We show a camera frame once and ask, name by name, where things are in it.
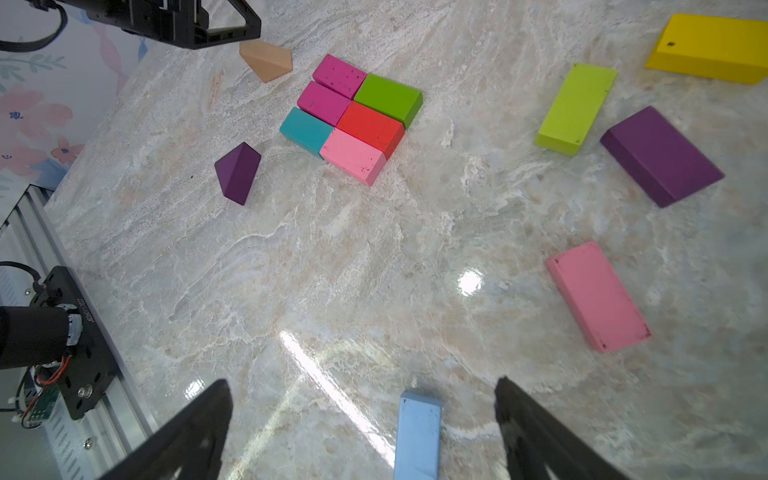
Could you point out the magenta rectangular block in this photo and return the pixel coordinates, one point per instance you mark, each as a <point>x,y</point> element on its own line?
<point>339,76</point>

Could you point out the hot pink rectangular block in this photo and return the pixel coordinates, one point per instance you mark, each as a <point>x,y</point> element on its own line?
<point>323,103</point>

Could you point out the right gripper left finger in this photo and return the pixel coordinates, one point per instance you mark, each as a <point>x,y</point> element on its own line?
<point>189,446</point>

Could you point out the light blue rectangular block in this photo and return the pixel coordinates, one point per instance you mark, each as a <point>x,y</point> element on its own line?
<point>418,437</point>

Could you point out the dark purple small block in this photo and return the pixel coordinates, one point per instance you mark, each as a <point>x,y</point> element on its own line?
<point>659,158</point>

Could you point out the pink rectangular block right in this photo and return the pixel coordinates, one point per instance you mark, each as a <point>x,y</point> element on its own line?
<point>603,309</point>

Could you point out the teal rectangular block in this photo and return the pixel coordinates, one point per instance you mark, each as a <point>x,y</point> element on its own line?
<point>306,130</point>

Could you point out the natural wood triangular block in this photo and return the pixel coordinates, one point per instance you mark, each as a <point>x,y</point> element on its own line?
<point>266,60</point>

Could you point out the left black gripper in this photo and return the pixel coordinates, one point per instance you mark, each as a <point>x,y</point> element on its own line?
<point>184,23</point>

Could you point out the lime green small block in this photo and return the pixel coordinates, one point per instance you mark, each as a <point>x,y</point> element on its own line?
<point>575,108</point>

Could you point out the green rectangular block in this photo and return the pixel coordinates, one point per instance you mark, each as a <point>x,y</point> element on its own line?
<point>390,98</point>

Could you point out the purple triangular block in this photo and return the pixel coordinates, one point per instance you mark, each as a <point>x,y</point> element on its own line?
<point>236,172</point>

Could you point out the red rectangular block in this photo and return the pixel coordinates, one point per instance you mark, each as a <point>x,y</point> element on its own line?
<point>372,127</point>

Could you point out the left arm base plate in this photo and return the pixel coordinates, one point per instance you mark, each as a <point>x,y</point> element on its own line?
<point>88,363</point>

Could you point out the aluminium front rail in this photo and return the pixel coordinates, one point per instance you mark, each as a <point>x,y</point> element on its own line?
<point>92,417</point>

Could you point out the yellow small block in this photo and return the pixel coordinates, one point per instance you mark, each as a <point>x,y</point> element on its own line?
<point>728,49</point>

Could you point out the light pink rectangular block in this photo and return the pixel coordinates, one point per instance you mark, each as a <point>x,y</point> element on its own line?
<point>353,156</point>

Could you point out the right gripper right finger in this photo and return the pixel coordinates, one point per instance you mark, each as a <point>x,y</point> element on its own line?
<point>538,446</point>

